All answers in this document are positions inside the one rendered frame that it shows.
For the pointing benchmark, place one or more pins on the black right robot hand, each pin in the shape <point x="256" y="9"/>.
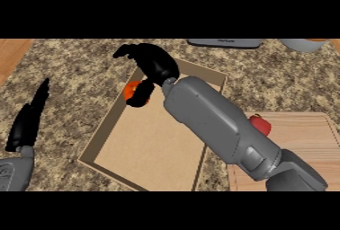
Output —
<point x="154" y="64"/>

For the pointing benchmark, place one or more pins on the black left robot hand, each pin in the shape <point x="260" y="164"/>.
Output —
<point x="26" y="125"/>

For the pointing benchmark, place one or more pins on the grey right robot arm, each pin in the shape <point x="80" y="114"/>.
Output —
<point x="220" y="125"/>

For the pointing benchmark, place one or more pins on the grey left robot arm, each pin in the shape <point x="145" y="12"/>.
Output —
<point x="18" y="170"/>

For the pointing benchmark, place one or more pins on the orange squash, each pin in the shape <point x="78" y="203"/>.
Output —
<point x="128" y="91"/>

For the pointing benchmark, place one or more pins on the open cardboard box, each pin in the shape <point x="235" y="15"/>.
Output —
<point x="149" y="143"/>

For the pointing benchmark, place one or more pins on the wooden cutting board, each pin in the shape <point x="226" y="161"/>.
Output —
<point x="296" y="149"/>

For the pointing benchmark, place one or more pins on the dark grey flat appliance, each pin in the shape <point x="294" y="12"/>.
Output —
<point x="225" y="43"/>

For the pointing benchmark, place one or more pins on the red bell pepper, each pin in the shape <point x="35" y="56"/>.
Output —
<point x="263" y="125"/>

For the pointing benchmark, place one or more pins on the grey round container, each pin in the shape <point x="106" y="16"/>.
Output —
<point x="304" y="45"/>

